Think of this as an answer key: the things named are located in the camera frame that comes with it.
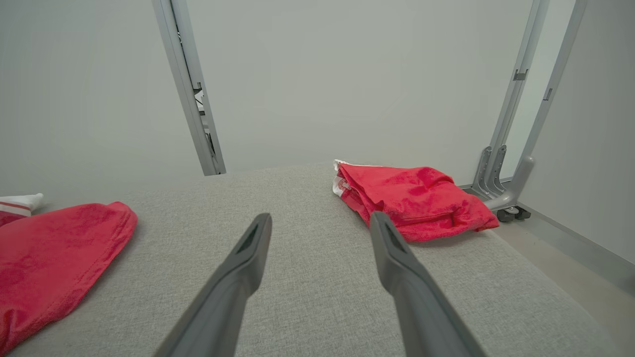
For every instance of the red jersey with black lettering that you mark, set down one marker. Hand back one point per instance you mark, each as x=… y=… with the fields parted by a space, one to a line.
x=421 y=198

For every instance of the grey metal stand right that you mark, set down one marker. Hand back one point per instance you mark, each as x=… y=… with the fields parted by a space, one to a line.
x=555 y=84

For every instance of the grey metal partition post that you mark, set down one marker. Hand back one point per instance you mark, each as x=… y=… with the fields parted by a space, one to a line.
x=518 y=74
x=186 y=84

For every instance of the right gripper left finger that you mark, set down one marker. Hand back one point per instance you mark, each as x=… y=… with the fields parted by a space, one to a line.
x=223 y=307

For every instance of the red shirt striped white sleeves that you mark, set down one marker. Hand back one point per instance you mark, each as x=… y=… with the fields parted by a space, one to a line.
x=54 y=258

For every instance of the black caster wheel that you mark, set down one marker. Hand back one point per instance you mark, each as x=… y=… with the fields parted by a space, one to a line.
x=513 y=213

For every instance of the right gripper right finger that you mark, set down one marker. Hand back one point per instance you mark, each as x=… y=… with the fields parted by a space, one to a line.
x=421 y=312

